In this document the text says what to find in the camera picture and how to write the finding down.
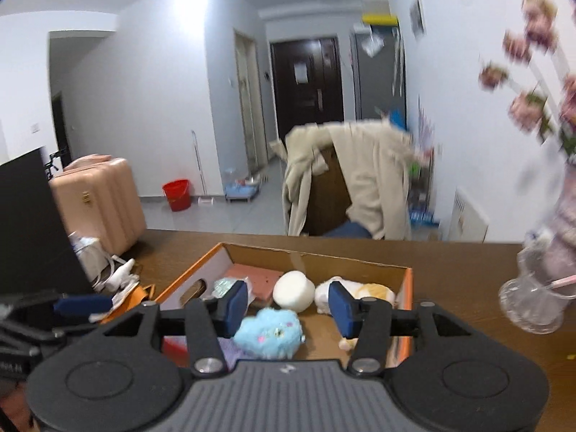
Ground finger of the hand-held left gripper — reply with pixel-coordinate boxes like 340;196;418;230
0;292;113;320
0;317;68;354

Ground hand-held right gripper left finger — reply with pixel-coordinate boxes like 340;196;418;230
96;279;249;378

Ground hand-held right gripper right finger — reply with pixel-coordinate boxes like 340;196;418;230
328;280;474;378

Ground clear plastic bag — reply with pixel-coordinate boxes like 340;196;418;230
204;278;235;300

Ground yellow and white hamster plush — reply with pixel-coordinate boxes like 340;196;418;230
314;276;397;352

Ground pink and yellow sponge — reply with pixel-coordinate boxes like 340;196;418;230
224;264;284;304

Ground blue plush toy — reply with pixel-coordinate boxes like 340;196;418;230
233;307;307;361

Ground purple fluffy cloth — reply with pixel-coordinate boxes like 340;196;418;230
218;337;246;367

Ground white round sponge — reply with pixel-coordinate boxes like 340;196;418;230
273;270;316;312

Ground orange cardboard box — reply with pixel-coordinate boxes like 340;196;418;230
101;242;414;370

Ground white crumpled tissue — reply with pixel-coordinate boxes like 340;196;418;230
90;258;141;307

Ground orange cloth with tissue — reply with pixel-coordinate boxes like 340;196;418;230
99;283;156;325

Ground white plastic bag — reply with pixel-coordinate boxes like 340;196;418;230
67;231;113;285

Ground blue jeans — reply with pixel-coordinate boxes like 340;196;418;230
321;221;372;239

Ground black paper bag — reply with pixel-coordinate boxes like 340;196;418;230
0;146;93;298

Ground pink suitcase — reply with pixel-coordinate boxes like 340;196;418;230
49;154;148;255

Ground brown chair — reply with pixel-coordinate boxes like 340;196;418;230
306;146;361;237

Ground blue low cart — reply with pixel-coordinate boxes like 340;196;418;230
224;168;264;201

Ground pack of water bottles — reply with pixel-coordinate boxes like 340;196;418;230
407;207;440;228

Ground red bucket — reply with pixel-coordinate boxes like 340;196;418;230
162;179;192;212

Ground beige coat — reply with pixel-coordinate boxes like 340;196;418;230
270;118;415;240

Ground white mop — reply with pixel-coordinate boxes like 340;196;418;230
191;130;214;205

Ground black folding cart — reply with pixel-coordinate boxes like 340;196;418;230
45;148;71;172

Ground clear plastic cup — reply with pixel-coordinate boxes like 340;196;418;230
499;252;576;334

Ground pale interior door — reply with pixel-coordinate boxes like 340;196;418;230
233;27;266;172

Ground dark brown entrance door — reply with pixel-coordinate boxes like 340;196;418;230
270;37;345;145

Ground grey refrigerator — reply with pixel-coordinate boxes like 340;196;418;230
351;24;408;122

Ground pink textured vase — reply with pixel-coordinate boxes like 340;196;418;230
524;153;576;289

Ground dried pink roses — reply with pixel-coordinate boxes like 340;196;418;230
477;0;576;158

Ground framed wall picture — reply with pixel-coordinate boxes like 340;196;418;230
410;0;426;37

